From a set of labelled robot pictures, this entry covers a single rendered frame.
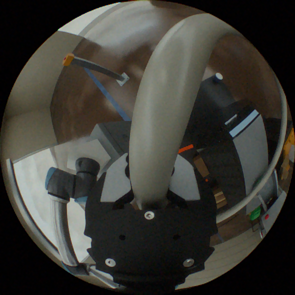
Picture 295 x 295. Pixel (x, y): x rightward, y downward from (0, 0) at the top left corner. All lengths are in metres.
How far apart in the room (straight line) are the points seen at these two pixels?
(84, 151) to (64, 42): 5.85
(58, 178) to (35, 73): 6.10
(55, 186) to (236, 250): 5.71
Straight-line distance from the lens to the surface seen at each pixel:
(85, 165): 0.62
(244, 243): 5.58
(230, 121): 0.65
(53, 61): 6.22
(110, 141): 0.65
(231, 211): 0.39
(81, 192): 0.57
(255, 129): 0.70
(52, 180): 0.56
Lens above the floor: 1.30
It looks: 64 degrees down
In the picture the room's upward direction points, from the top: 127 degrees counter-clockwise
